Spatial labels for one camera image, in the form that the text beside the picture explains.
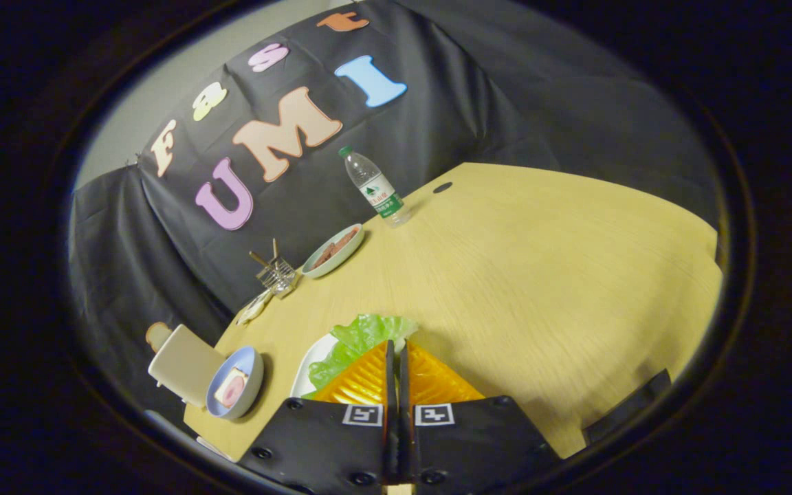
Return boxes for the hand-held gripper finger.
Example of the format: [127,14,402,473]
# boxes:
[398,341,563,492]
[236,340,398,492]

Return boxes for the green lettuce leaf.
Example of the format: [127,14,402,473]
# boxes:
[308,313,419,394]

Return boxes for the toasted bread slice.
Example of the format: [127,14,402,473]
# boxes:
[146,321,173,353]

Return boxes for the white square plate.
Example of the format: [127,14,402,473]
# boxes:
[290,333,339,399]

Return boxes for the blue round plate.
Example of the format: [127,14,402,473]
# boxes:
[206,345,265,421]

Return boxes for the bread slice under ham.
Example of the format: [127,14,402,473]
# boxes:
[214,367,250,409]

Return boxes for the pale green round plate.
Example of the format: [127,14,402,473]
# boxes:
[301,223,365,278]

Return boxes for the white divided condiment dish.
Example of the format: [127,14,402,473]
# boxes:
[234,289,274,327]

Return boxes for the white toaster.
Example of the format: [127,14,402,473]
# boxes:
[147,324,228,408]

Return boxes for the dark bar-shaped object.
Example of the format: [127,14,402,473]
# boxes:
[583,369,673,446]

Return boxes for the clear plastic water bottle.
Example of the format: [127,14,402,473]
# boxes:
[338,145,412,228]

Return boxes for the wire utensil holder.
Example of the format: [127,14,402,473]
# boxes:
[256,258,298,298]

